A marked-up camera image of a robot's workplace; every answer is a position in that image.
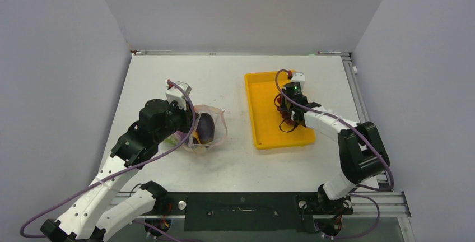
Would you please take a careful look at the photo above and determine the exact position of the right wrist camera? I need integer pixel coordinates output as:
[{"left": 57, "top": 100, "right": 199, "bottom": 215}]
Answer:
[{"left": 288, "top": 70, "right": 306, "bottom": 90}]

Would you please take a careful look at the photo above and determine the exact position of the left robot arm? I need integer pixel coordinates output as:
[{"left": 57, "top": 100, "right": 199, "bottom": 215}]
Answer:
[{"left": 40, "top": 97, "right": 197, "bottom": 241}]

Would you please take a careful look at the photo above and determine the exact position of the dark purple round eggplant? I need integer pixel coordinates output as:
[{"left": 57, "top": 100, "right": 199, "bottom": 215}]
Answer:
[{"left": 193, "top": 113, "right": 215, "bottom": 144}]

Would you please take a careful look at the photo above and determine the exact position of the yellow plastic tray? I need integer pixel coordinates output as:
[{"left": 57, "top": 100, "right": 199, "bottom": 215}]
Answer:
[{"left": 244, "top": 71, "right": 316, "bottom": 150}]

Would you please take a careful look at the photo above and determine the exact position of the clear zip top bag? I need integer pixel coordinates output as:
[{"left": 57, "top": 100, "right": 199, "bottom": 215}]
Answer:
[{"left": 181, "top": 105, "right": 228, "bottom": 154}]

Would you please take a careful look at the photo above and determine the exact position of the dark red grape bunch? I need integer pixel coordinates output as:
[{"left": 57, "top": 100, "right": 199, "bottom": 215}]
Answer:
[{"left": 273, "top": 94, "right": 299, "bottom": 133}]

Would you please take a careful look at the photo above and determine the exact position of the marker pen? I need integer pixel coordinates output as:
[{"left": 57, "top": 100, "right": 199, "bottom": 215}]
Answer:
[{"left": 317, "top": 51, "right": 342, "bottom": 55}]

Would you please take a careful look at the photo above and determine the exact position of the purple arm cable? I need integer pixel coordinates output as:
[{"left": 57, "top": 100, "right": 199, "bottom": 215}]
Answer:
[
  {"left": 19, "top": 81, "right": 197, "bottom": 239},
  {"left": 274, "top": 69, "right": 395, "bottom": 240}
]

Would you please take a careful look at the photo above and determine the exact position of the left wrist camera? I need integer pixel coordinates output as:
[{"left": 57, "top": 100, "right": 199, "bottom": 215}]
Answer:
[{"left": 165, "top": 80, "right": 192, "bottom": 110}]

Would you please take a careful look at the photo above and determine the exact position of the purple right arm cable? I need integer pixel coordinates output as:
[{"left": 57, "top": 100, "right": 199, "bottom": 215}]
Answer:
[{"left": 274, "top": 69, "right": 395, "bottom": 240}]

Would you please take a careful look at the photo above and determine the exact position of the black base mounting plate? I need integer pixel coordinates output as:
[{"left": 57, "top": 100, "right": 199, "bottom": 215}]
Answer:
[{"left": 145, "top": 192, "right": 353, "bottom": 232}]

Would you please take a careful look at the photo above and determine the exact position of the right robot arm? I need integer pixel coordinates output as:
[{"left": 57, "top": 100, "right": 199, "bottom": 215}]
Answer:
[{"left": 279, "top": 82, "right": 389, "bottom": 213}]

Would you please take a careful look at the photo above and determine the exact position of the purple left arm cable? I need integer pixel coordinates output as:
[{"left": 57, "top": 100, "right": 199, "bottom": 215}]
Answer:
[{"left": 19, "top": 81, "right": 197, "bottom": 239}]

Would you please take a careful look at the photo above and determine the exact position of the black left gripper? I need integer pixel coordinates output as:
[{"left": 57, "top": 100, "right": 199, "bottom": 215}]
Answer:
[{"left": 154, "top": 99, "right": 198, "bottom": 143}]

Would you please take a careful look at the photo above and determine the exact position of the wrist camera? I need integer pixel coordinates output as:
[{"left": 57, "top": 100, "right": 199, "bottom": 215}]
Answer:
[
  {"left": 288, "top": 70, "right": 306, "bottom": 90},
  {"left": 165, "top": 80, "right": 192, "bottom": 110}
]

